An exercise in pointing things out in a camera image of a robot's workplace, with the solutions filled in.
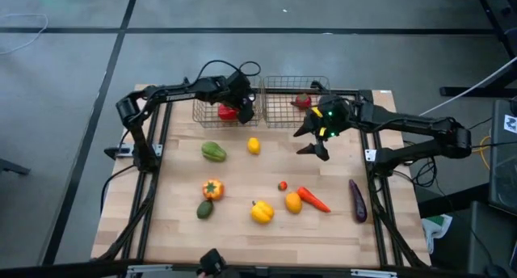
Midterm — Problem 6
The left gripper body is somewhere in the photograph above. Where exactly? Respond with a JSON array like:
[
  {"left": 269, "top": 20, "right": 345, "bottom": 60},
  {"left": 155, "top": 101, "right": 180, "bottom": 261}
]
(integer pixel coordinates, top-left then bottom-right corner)
[{"left": 220, "top": 69, "right": 258, "bottom": 109}]

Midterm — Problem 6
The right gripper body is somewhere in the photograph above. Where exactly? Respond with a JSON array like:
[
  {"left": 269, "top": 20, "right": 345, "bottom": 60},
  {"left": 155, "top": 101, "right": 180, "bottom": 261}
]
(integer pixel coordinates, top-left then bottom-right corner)
[{"left": 306, "top": 92, "right": 359, "bottom": 162}]

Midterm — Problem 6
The red bell pepper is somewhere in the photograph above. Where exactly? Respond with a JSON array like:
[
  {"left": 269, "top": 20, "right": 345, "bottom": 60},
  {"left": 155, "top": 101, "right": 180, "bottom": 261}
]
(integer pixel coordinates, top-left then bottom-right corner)
[{"left": 217, "top": 103, "right": 240, "bottom": 122}]

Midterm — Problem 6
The copper wire basket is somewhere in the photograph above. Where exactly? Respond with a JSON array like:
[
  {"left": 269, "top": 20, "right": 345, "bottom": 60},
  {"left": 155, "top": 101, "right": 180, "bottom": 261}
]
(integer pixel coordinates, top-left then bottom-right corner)
[
  {"left": 262, "top": 74, "right": 336, "bottom": 129},
  {"left": 191, "top": 74, "right": 265, "bottom": 129}
]

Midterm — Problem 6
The yellow lemon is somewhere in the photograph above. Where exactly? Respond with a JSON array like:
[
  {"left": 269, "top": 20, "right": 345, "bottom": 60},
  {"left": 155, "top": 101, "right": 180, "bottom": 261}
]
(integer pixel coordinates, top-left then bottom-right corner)
[{"left": 246, "top": 137, "right": 262, "bottom": 156}]

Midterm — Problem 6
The orange carrot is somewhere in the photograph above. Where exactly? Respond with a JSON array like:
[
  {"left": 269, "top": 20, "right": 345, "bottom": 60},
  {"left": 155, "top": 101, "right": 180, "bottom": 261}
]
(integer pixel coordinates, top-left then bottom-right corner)
[{"left": 296, "top": 187, "right": 332, "bottom": 214}]

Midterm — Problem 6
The green ribbed squash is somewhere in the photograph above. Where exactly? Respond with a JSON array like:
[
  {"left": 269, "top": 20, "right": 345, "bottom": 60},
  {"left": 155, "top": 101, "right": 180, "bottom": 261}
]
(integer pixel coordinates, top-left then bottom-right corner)
[{"left": 201, "top": 141, "right": 228, "bottom": 163}]

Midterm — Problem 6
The round orange fruit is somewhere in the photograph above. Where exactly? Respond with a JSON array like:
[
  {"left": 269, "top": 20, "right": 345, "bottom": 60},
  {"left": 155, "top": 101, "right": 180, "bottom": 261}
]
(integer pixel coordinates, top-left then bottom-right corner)
[{"left": 284, "top": 192, "right": 304, "bottom": 215}]

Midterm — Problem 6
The purple eggplant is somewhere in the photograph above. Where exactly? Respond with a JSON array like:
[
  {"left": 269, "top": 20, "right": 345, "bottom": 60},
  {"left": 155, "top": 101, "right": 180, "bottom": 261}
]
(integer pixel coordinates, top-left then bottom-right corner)
[{"left": 348, "top": 179, "right": 368, "bottom": 224}]

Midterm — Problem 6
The yellow bell pepper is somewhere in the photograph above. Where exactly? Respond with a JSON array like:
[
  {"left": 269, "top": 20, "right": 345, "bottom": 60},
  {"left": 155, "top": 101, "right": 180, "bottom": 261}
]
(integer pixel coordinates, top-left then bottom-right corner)
[{"left": 250, "top": 200, "right": 275, "bottom": 225}]

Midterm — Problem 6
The orange persimmon green calyx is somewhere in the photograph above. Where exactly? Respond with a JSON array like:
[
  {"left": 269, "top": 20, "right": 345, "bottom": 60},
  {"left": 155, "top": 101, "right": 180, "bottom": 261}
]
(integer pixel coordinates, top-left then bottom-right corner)
[{"left": 202, "top": 178, "right": 225, "bottom": 202}]

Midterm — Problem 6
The green avocado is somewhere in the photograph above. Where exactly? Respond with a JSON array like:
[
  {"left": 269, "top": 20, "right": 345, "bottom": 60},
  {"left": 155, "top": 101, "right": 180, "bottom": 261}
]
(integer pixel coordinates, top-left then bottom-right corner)
[{"left": 196, "top": 199, "right": 215, "bottom": 221}]

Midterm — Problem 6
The white green cloth bag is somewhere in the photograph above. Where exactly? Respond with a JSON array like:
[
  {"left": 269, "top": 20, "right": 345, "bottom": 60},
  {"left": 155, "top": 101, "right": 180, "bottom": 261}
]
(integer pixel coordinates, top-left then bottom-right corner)
[{"left": 422, "top": 213, "right": 454, "bottom": 255}]

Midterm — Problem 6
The black computer case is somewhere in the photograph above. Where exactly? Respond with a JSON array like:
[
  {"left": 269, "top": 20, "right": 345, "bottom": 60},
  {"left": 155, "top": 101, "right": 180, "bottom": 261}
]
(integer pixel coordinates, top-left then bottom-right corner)
[{"left": 488, "top": 98, "right": 517, "bottom": 214}]

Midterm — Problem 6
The dark grey cabinet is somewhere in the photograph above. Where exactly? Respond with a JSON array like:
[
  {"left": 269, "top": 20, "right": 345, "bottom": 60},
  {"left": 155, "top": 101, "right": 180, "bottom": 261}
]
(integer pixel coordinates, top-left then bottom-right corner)
[{"left": 468, "top": 200, "right": 517, "bottom": 278}]

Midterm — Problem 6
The black furniture foot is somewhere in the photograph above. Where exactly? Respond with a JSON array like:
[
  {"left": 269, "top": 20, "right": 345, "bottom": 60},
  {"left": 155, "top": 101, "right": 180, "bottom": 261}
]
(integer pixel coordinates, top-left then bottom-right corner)
[{"left": 0, "top": 158, "right": 32, "bottom": 176}]

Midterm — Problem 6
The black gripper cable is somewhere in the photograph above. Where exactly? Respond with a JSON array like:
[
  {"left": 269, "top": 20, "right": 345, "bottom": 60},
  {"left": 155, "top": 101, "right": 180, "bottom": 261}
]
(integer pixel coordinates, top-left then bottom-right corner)
[{"left": 196, "top": 59, "right": 263, "bottom": 82}]

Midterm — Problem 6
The black aluminium table frame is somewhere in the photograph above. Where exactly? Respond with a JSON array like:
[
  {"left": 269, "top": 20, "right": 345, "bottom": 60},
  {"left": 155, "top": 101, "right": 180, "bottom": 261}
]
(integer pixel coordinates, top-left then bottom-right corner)
[{"left": 95, "top": 76, "right": 431, "bottom": 271}]

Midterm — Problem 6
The black cable bundle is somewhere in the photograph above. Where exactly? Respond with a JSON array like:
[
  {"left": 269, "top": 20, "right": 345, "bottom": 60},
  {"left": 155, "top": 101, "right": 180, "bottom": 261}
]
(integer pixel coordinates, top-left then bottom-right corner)
[{"left": 411, "top": 150, "right": 443, "bottom": 189}]

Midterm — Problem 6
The metal corner bracket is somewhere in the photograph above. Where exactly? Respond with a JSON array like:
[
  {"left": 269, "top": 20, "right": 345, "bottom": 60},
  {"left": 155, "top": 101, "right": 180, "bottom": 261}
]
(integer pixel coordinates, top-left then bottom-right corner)
[
  {"left": 125, "top": 263, "right": 174, "bottom": 278},
  {"left": 350, "top": 268, "right": 399, "bottom": 278}
]

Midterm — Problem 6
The thick white cable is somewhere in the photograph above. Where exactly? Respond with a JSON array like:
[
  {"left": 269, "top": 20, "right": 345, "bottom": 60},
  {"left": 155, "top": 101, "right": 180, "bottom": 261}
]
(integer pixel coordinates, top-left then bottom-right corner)
[{"left": 403, "top": 57, "right": 517, "bottom": 124}]

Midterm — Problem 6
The yellow cable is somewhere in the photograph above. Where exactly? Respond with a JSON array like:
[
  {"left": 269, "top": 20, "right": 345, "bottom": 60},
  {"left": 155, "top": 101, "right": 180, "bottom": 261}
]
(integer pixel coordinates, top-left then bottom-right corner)
[{"left": 470, "top": 135, "right": 492, "bottom": 171}]

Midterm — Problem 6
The black power cable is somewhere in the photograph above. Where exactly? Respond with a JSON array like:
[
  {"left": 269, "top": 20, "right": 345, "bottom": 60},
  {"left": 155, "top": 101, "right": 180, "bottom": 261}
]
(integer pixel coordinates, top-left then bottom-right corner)
[{"left": 99, "top": 164, "right": 135, "bottom": 217}]

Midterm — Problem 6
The black desk frame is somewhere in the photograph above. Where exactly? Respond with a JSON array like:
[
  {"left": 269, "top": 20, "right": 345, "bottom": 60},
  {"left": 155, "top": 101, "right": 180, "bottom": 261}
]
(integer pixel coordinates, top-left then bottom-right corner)
[{"left": 405, "top": 0, "right": 517, "bottom": 98}]

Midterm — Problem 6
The thin white floor cable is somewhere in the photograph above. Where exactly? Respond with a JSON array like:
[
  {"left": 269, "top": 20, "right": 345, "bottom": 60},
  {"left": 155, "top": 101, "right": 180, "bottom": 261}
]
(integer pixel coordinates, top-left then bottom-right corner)
[{"left": 0, "top": 13, "right": 49, "bottom": 56}]

